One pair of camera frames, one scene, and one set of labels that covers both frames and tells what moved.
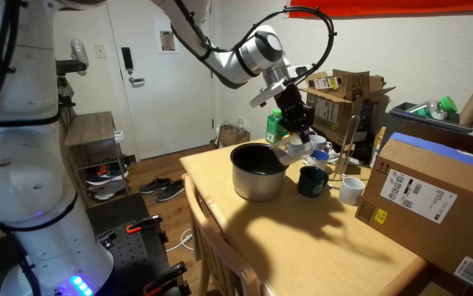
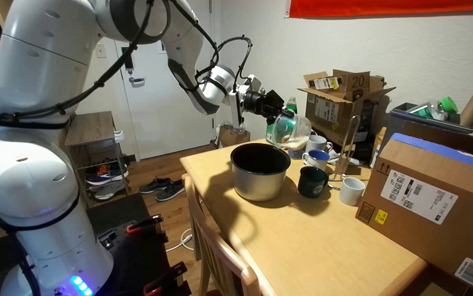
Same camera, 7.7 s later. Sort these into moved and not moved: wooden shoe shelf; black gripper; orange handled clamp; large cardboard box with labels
Moved: black gripper
Not moved: wooden shoe shelf; orange handled clamp; large cardboard box with labels
